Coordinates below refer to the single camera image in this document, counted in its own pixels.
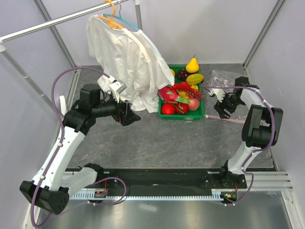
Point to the red apple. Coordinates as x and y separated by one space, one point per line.
168 109
182 108

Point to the white t-shirt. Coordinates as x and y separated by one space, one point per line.
132 58

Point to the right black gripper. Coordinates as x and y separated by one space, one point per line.
219 107

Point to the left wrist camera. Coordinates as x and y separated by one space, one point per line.
116 88

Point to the teal clothes hanger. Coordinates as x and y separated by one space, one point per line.
119 17

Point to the pink dragon fruit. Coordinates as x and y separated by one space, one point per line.
169 95

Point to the orange clothes hanger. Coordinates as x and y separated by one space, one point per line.
112 24

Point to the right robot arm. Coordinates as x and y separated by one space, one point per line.
260 130

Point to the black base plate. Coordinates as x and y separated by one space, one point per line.
168 181

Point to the white cable duct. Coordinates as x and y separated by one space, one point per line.
93 195

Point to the red grapes bunch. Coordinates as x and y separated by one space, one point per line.
197 95

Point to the yellow star fruit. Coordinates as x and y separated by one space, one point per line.
195 79

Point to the clear pink zip top bag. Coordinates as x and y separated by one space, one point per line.
221 78

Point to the peach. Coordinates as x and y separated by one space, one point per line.
193 104

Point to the silver clothes rack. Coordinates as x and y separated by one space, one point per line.
38 54

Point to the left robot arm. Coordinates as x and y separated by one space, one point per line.
48 189

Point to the red chili pepper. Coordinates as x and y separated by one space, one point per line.
183 86

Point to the yellow pear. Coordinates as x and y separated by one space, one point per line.
192 66

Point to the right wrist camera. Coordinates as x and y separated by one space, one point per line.
219 93

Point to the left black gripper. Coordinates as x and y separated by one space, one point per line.
124 114

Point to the dark purple grapes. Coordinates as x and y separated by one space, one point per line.
182 74

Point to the yellow banana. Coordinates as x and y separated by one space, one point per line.
182 93

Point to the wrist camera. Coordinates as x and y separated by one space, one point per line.
219 93
116 88

